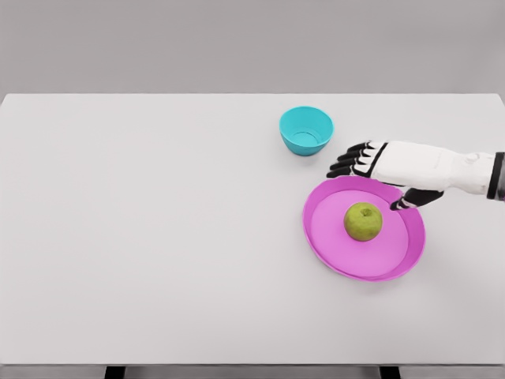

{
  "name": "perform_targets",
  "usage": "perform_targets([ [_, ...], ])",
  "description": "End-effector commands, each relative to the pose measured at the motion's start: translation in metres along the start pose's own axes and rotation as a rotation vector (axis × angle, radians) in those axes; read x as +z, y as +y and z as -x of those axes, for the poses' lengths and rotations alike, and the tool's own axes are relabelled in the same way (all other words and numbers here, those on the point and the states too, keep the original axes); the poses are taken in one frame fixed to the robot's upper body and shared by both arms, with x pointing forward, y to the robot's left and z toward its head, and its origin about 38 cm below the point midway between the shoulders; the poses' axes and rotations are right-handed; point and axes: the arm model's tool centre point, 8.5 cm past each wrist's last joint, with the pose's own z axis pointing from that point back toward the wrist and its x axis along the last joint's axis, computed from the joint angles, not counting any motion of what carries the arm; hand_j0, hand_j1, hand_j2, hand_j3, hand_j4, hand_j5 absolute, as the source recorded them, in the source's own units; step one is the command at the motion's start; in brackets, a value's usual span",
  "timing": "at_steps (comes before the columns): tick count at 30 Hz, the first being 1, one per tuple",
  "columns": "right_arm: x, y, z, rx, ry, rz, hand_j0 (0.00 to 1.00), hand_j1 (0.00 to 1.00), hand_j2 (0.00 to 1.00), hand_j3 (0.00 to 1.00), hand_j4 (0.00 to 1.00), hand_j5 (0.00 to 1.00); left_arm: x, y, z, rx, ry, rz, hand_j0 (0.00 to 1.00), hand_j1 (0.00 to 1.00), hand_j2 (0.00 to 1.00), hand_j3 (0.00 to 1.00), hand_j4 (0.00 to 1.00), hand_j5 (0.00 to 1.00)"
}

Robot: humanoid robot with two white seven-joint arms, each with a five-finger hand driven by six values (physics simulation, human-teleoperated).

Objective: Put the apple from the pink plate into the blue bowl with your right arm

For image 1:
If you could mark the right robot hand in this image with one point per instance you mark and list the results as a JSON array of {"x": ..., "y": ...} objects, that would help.
[{"x": 410, "y": 162}]

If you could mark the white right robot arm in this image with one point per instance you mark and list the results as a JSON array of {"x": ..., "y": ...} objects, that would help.
[{"x": 475, "y": 173}]

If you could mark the green apple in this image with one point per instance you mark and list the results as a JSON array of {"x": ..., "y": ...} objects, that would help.
[{"x": 363, "y": 221}]

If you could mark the blue bowl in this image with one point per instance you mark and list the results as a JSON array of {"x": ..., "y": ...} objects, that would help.
[{"x": 306, "y": 131}]

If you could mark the pink plate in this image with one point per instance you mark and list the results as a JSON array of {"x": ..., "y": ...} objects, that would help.
[{"x": 335, "y": 245}]

